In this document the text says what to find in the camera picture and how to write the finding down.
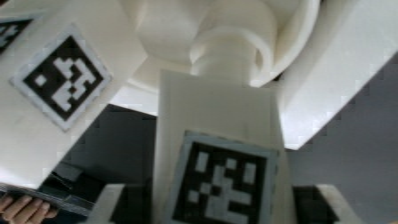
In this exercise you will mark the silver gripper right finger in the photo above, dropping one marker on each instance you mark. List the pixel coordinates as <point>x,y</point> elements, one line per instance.
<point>340,206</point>

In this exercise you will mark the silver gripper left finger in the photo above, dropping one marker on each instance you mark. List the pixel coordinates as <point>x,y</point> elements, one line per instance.
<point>106,205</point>

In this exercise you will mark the person's fingers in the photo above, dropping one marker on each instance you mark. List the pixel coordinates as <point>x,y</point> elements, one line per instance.
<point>26,210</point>

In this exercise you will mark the white right barrier block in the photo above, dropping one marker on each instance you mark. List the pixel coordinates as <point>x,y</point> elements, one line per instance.
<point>351,48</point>

